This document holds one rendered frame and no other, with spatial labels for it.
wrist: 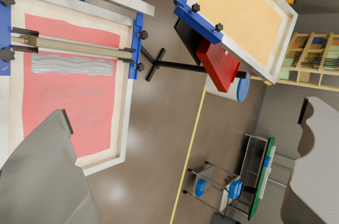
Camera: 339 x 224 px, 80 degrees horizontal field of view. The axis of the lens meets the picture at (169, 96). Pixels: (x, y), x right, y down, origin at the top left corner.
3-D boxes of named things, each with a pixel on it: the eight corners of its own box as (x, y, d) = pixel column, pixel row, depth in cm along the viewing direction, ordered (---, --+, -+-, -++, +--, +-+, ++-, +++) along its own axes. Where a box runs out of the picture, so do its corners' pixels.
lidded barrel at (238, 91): (213, 97, 430) (244, 104, 391) (201, 92, 386) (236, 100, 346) (219, 71, 431) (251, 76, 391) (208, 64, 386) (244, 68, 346)
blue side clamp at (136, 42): (128, 77, 114) (137, 79, 110) (121, 77, 110) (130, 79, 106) (134, 21, 109) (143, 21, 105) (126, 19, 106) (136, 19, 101)
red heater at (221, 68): (232, 52, 209) (244, 53, 202) (217, 91, 198) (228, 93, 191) (216, 5, 163) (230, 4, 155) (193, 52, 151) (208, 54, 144)
